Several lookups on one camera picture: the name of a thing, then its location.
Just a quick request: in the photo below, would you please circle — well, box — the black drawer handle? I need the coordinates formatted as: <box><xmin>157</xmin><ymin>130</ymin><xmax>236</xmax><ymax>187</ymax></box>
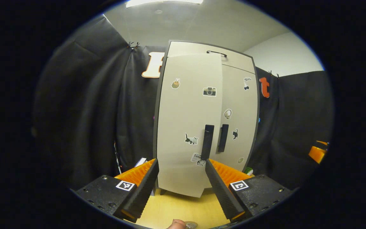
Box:
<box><xmin>206</xmin><ymin>50</ymin><xmax>228</xmax><ymax>58</ymax></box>

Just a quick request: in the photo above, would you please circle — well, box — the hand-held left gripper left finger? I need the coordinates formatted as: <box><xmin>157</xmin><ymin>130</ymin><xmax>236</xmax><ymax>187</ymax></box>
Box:
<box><xmin>75</xmin><ymin>158</ymin><xmax>159</xmax><ymax>222</ymax></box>

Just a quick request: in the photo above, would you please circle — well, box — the ceiling light panel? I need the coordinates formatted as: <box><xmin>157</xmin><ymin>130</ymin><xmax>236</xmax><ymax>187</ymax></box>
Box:
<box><xmin>126</xmin><ymin>0</ymin><xmax>204</xmax><ymax>8</ymax></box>

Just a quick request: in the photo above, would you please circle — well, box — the black backdrop cloth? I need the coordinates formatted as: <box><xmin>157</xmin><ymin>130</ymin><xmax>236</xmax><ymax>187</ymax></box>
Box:
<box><xmin>32</xmin><ymin>14</ymin><xmax>334</xmax><ymax>191</ymax></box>

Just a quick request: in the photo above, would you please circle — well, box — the thin grey rod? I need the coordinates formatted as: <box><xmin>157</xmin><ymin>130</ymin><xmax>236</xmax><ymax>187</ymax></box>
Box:
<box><xmin>113</xmin><ymin>142</ymin><xmax>122</xmax><ymax>175</ymax></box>

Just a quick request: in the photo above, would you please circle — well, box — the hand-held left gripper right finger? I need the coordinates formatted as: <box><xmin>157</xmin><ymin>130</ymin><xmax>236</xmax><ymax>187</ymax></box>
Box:
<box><xmin>205</xmin><ymin>158</ymin><xmax>295</xmax><ymax>222</ymax></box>

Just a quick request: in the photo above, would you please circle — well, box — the white grey cabinet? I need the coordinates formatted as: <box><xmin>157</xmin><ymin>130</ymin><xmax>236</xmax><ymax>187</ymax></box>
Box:
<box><xmin>153</xmin><ymin>40</ymin><xmax>260</xmax><ymax>198</ymax></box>

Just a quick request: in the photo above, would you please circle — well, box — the white cabinet door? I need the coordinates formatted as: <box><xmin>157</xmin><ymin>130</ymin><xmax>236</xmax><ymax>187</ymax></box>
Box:
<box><xmin>157</xmin><ymin>53</ymin><xmax>224</xmax><ymax>198</ymax></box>
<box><xmin>220</xmin><ymin>65</ymin><xmax>259</xmax><ymax>174</ymax></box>

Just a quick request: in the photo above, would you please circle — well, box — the white cabinet drawer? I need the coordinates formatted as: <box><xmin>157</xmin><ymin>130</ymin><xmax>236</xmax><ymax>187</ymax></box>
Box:
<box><xmin>167</xmin><ymin>41</ymin><xmax>256</xmax><ymax>74</ymax></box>

